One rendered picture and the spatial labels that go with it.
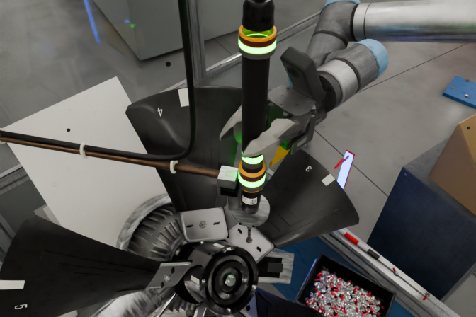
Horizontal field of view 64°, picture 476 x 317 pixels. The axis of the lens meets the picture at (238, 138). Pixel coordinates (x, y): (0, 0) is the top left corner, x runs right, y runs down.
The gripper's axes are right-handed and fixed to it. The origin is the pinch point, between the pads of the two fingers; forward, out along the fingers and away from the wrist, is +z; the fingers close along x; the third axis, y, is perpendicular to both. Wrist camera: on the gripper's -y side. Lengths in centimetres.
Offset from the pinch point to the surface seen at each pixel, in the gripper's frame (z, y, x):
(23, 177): 24, 52, 70
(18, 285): 32.9, 15.8, 11.4
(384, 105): -207, 151, 58
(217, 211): 1.1, 22.0, 4.4
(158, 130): 1.8, 11.2, 19.8
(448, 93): -253, 148, 30
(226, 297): 8.9, 28.8, -6.4
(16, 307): 35.0, 20.0, 11.2
